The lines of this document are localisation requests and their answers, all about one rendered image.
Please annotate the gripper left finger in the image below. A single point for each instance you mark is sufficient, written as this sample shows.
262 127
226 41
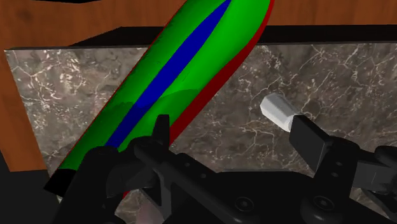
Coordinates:
145 164

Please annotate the white grey short cylinder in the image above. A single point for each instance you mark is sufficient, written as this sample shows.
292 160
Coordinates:
276 108

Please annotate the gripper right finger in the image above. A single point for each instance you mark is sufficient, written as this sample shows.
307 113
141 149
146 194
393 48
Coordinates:
311 142

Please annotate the green blue red long object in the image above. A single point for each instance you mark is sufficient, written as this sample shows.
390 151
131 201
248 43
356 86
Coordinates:
225 40

